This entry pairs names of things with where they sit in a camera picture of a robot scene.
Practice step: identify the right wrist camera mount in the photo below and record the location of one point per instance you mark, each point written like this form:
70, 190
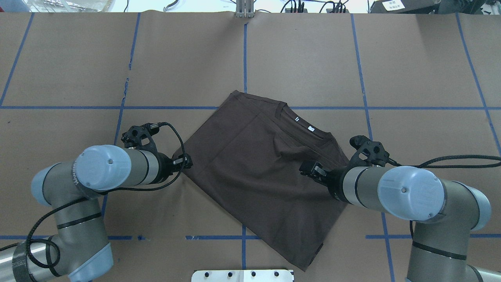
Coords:
368, 152

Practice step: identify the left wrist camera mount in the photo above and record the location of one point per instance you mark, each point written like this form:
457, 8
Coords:
140, 137

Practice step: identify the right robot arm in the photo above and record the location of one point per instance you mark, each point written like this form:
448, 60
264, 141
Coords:
444, 212

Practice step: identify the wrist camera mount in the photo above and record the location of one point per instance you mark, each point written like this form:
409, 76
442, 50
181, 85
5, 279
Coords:
140, 137
368, 152

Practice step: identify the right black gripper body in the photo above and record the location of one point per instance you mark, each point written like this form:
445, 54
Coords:
334, 181

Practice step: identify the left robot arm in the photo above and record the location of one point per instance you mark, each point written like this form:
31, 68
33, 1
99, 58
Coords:
71, 240

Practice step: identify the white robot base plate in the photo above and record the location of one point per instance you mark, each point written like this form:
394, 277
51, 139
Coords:
253, 275

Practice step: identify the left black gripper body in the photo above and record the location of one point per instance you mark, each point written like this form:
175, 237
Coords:
166, 168

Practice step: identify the aluminium frame post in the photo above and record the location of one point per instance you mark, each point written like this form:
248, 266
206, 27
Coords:
244, 8

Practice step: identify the dark brown t-shirt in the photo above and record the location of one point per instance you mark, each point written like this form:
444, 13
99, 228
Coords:
246, 157

